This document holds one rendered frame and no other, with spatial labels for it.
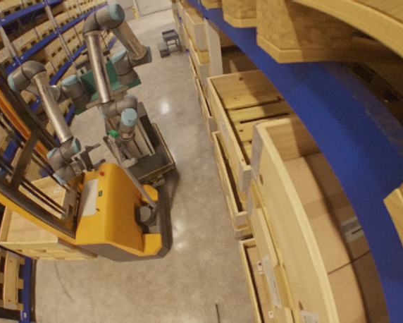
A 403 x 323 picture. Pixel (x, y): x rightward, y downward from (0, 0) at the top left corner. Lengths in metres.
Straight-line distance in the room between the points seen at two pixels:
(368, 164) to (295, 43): 0.19
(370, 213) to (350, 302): 0.31
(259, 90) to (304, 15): 1.33
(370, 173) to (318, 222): 0.30
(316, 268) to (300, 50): 0.36
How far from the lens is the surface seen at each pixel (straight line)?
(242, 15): 0.49
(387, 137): 0.26
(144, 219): 2.06
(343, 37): 0.37
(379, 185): 0.29
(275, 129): 0.54
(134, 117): 1.09
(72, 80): 1.78
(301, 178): 0.60
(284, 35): 0.30
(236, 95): 1.55
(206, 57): 1.62
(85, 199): 1.93
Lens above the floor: 2.21
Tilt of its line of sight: 53 degrees down
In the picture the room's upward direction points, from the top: 13 degrees counter-clockwise
